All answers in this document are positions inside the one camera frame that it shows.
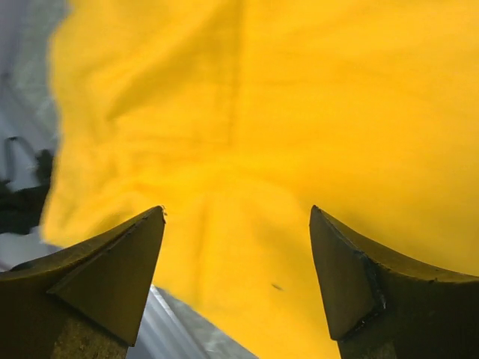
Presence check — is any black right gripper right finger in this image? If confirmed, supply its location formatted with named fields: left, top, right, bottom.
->
left=309, top=207, right=478, bottom=358

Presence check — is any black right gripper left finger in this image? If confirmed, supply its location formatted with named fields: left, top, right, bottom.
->
left=1, top=206, right=165, bottom=358

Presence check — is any yellow printed pillowcase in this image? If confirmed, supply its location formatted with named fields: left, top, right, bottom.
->
left=42, top=1, right=478, bottom=358

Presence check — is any aluminium front mounting rail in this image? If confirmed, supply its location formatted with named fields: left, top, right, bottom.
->
left=1, top=261, right=253, bottom=358

